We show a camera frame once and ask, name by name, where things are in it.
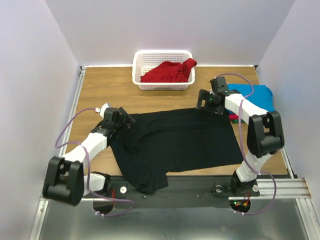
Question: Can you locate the red t shirt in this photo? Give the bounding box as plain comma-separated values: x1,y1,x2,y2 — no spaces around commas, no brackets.
140,58,198,83

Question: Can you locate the white plastic basket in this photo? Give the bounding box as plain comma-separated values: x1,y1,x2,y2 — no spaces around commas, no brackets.
132,50,198,91

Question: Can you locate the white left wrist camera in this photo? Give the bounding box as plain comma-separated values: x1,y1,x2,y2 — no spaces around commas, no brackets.
94,102,112,119

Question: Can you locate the folded blue t shirt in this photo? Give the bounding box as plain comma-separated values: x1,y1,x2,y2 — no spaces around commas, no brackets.
227,84,275,112

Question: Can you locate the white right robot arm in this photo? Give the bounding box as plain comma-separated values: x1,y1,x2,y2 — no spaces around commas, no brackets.
196,75,285,195

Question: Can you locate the black t shirt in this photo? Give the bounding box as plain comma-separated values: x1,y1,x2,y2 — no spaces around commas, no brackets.
110,108,242,194

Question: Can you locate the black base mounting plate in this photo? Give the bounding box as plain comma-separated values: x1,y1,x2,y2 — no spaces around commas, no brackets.
82,174,261,210

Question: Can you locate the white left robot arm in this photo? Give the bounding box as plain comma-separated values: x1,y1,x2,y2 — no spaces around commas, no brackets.
42,103,135,206

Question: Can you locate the aluminium frame rail left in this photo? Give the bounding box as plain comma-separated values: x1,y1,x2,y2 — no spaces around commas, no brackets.
58,66,87,157

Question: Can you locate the folded pink t shirt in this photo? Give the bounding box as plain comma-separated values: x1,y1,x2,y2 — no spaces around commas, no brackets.
228,113,239,121

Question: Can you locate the aluminium frame rail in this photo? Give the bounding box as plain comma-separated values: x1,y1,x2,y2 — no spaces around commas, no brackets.
58,66,87,157
257,148,311,199

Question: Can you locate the aluminium frame rail right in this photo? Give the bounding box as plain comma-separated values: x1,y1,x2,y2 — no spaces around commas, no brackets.
257,148,311,199

